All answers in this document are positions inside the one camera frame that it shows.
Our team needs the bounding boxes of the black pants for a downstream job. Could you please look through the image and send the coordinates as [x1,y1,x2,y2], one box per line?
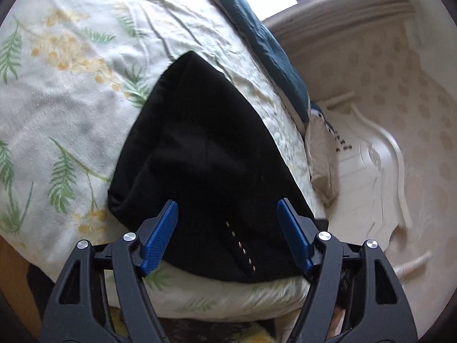
[108,52,313,283]

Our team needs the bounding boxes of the beige pillow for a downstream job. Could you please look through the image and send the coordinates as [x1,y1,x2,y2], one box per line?
[305,109,340,207]

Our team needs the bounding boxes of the cream carved headboard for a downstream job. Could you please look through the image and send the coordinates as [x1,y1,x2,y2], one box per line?
[317,91,435,287]

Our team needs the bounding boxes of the floral white bed cover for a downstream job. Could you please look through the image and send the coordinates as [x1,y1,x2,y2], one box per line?
[0,0,328,322]

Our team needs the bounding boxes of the dark teal quilt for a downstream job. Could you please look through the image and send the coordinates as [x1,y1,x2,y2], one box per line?
[216,0,311,124]

